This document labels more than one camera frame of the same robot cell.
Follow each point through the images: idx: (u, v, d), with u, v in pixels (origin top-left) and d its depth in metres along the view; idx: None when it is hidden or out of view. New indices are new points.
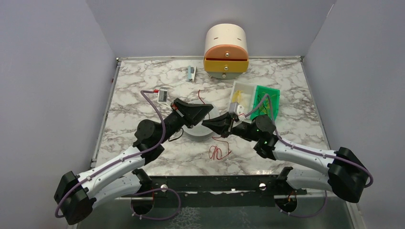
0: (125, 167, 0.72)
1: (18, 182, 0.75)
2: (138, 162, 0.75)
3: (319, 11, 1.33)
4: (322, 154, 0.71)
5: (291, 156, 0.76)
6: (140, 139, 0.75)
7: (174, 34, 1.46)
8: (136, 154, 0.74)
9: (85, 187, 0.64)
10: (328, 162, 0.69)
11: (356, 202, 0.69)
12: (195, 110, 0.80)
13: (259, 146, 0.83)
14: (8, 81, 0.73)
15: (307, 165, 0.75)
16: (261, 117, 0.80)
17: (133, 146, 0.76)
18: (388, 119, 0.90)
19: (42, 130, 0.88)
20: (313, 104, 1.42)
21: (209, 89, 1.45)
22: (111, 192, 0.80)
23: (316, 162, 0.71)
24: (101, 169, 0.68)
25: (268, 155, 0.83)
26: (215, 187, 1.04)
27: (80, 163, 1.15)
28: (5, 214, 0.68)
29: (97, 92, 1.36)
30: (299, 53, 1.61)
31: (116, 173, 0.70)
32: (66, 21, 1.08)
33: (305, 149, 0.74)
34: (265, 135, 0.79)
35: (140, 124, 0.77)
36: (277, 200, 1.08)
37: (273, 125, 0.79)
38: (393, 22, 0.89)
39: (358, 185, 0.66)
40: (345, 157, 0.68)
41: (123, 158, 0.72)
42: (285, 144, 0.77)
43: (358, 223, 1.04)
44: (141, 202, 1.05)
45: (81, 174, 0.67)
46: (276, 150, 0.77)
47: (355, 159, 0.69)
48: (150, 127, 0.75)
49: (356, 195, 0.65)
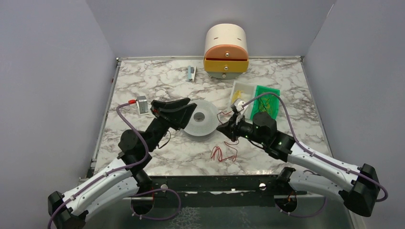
0: (110, 181, 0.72)
1: (18, 182, 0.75)
2: (124, 174, 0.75)
3: (320, 11, 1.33)
4: (346, 169, 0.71)
5: (309, 164, 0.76)
6: (124, 151, 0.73)
7: (174, 34, 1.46)
8: (120, 168, 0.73)
9: (70, 207, 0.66)
10: (352, 179, 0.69)
11: (365, 216, 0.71)
12: (181, 113, 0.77)
13: (268, 148, 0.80)
14: (8, 80, 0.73)
15: (323, 174, 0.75)
16: (258, 113, 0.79)
17: (118, 159, 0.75)
18: (388, 119, 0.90)
19: (41, 130, 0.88)
20: (313, 104, 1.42)
21: (209, 89, 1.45)
22: (104, 201, 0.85)
23: (338, 175, 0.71)
24: (83, 187, 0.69)
25: (280, 156, 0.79)
26: (215, 187, 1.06)
27: (80, 163, 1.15)
28: (4, 214, 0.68)
29: (96, 92, 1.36)
30: (299, 53, 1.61)
31: (101, 189, 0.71)
32: (66, 20, 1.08)
33: (327, 160, 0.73)
34: (267, 131, 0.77)
35: (122, 136, 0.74)
36: (277, 200, 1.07)
37: (271, 119, 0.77)
38: (393, 22, 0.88)
39: (373, 203, 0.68)
40: (367, 174, 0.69)
41: (106, 172, 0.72)
42: (303, 150, 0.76)
43: (358, 223, 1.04)
44: (141, 202, 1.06)
45: (67, 194, 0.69)
46: (292, 154, 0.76)
47: (376, 177, 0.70)
48: (133, 138, 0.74)
49: (370, 212, 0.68)
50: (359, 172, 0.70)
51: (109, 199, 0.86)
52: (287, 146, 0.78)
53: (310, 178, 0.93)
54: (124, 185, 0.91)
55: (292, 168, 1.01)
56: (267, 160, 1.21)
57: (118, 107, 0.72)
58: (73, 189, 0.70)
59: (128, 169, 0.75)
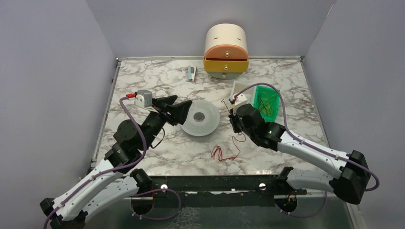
0: (97, 185, 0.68)
1: (18, 182, 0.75)
2: (112, 176, 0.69)
3: (320, 11, 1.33)
4: (334, 155, 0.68)
5: (299, 151, 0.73)
6: (121, 141, 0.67)
7: (174, 34, 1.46)
8: (106, 171, 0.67)
9: (59, 214, 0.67)
10: (341, 165, 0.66)
11: (353, 203, 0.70)
12: (180, 109, 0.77)
13: (259, 139, 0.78)
14: (8, 80, 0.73)
15: (313, 162, 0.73)
16: (241, 106, 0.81)
17: (105, 161, 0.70)
18: (387, 119, 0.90)
19: (42, 130, 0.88)
20: (313, 104, 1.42)
21: (209, 89, 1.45)
22: (103, 202, 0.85)
23: (327, 162, 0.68)
24: (71, 194, 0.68)
25: (270, 145, 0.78)
26: (214, 187, 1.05)
27: (80, 163, 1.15)
28: (4, 215, 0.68)
29: (97, 92, 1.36)
30: (299, 53, 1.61)
31: (89, 194, 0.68)
32: (66, 20, 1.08)
33: (316, 147, 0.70)
34: (251, 121, 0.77)
35: (121, 126, 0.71)
36: (277, 200, 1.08)
37: (254, 108, 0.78)
38: (392, 22, 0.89)
39: (362, 190, 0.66)
40: (357, 161, 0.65)
41: (92, 176, 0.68)
42: (293, 139, 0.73)
43: (358, 223, 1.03)
44: (142, 202, 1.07)
45: (56, 201, 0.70)
46: (282, 142, 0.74)
47: (365, 163, 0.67)
48: (133, 128, 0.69)
49: (358, 198, 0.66)
50: (347, 158, 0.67)
51: (109, 199, 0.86)
52: (278, 135, 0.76)
53: (305, 174, 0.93)
54: (124, 185, 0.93)
55: (290, 167, 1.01)
56: (267, 160, 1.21)
57: (121, 99, 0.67)
58: (63, 195, 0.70)
59: (116, 171, 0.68)
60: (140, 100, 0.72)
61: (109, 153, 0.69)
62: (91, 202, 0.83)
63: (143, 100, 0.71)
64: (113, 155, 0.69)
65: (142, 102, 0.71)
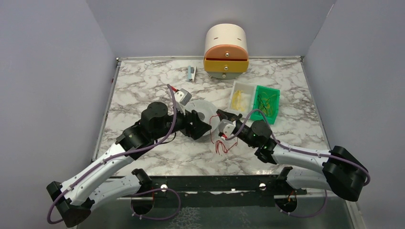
0: (108, 169, 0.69)
1: (19, 182, 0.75)
2: (124, 161, 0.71)
3: (320, 11, 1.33)
4: (316, 154, 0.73)
5: (289, 159, 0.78)
6: (150, 118, 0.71)
7: (174, 34, 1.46)
8: (118, 154, 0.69)
9: (68, 198, 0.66)
10: (323, 161, 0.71)
11: (353, 200, 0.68)
12: (200, 126, 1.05)
13: (258, 151, 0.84)
14: (8, 80, 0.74)
15: (304, 166, 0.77)
16: (257, 121, 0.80)
17: (117, 144, 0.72)
18: (387, 119, 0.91)
19: (41, 129, 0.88)
20: (313, 104, 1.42)
21: (209, 89, 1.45)
22: (109, 193, 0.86)
23: (311, 162, 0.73)
24: (80, 177, 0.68)
25: (268, 160, 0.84)
26: (215, 187, 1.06)
27: (80, 163, 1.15)
28: (4, 215, 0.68)
29: (96, 91, 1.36)
30: (299, 53, 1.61)
31: (100, 177, 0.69)
32: (66, 20, 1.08)
33: (302, 150, 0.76)
34: (262, 140, 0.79)
35: (151, 105, 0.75)
36: (277, 200, 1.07)
37: (269, 129, 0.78)
38: (392, 22, 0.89)
39: (357, 184, 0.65)
40: (339, 155, 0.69)
41: (104, 160, 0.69)
42: (283, 148, 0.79)
43: (358, 223, 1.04)
44: (142, 202, 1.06)
45: (64, 184, 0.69)
46: (274, 154, 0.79)
47: (351, 157, 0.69)
48: (163, 109, 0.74)
49: (355, 194, 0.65)
50: (330, 154, 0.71)
51: (114, 192, 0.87)
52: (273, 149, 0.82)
53: (303, 172, 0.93)
54: (127, 181, 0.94)
55: (288, 167, 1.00)
56: None
57: (169, 86, 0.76)
58: (71, 179, 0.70)
59: (128, 156, 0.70)
60: (179, 96, 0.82)
61: (121, 137, 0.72)
62: (98, 192, 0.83)
63: (183, 96, 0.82)
64: (125, 140, 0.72)
65: (181, 97, 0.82)
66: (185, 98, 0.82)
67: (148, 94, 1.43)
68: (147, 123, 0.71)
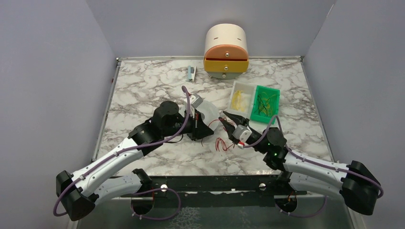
0: (121, 161, 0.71)
1: (18, 182, 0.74)
2: (135, 154, 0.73)
3: (320, 11, 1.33)
4: (334, 168, 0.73)
5: (302, 169, 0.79)
6: (163, 114, 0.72)
7: (174, 34, 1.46)
8: (131, 147, 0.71)
9: (79, 187, 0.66)
10: (341, 176, 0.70)
11: (367, 215, 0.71)
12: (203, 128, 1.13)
13: (268, 159, 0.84)
14: (8, 81, 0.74)
15: (319, 178, 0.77)
16: (272, 130, 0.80)
17: (129, 138, 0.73)
18: (387, 119, 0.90)
19: (41, 129, 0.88)
20: (313, 104, 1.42)
21: (209, 89, 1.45)
22: (112, 190, 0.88)
23: (328, 175, 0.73)
24: (93, 167, 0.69)
25: (277, 167, 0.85)
26: (215, 187, 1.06)
27: (80, 163, 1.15)
28: (4, 215, 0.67)
29: (96, 91, 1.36)
30: (298, 53, 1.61)
31: (111, 168, 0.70)
32: (65, 20, 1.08)
33: (317, 162, 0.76)
34: (275, 148, 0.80)
35: (163, 103, 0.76)
36: (277, 200, 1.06)
37: (284, 139, 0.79)
38: (393, 22, 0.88)
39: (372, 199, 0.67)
40: (357, 171, 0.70)
41: (117, 152, 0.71)
42: (296, 157, 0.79)
43: (358, 224, 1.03)
44: (142, 202, 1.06)
45: (75, 173, 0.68)
46: (286, 162, 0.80)
47: (368, 173, 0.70)
48: (175, 108, 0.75)
49: (369, 208, 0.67)
50: (347, 169, 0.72)
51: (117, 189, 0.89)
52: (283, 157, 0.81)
53: (310, 179, 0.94)
54: (129, 179, 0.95)
55: None
56: None
57: (182, 88, 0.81)
58: (82, 169, 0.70)
59: (139, 150, 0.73)
60: (192, 99, 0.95)
61: (133, 132, 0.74)
62: (102, 188, 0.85)
63: (196, 99, 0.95)
64: (136, 135, 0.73)
65: (193, 99, 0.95)
66: (197, 101, 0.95)
67: (148, 95, 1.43)
68: (160, 120, 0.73)
